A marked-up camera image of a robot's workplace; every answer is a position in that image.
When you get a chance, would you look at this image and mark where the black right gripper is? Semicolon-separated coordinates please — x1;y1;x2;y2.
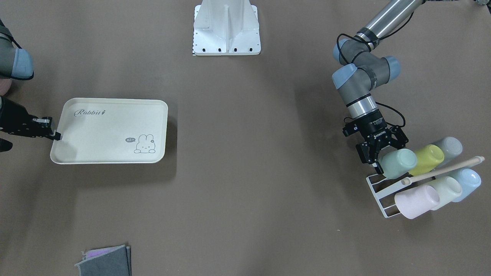
0;97;62;140

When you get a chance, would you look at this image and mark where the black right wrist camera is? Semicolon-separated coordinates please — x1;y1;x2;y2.
0;138;13;152

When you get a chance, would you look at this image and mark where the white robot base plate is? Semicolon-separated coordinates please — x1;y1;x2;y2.
192;0;261;56

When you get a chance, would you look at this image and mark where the pink cup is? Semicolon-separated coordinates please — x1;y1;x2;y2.
394;185;440;219

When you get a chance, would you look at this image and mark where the folded grey cloth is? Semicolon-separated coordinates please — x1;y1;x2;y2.
75;245;132;276

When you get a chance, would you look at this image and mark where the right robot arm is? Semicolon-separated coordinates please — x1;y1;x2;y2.
0;22;62;140

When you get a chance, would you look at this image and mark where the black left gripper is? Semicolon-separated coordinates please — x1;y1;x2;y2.
351;109;409;174

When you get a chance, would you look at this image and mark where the mint green cup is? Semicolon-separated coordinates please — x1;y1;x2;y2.
379;148;417;179

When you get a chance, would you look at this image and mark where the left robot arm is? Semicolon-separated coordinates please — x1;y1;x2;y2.
332;0;424;174

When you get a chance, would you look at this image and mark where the cream white cup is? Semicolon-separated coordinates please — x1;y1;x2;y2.
427;176;463;211

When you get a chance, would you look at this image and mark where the light blue cup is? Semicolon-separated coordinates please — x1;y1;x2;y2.
449;168;481;202

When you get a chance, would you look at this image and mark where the white wire cup rack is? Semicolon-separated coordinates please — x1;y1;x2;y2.
366;174;407;218

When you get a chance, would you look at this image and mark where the pink bowl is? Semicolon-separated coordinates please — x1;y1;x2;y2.
0;79;12;96

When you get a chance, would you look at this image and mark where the grey cup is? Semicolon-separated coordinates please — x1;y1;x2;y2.
431;136;463;161

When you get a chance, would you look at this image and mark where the yellow cup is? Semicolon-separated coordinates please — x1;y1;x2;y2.
409;144;444;176

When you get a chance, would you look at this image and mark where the cream rabbit print tray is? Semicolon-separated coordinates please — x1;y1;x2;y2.
50;98;168;164

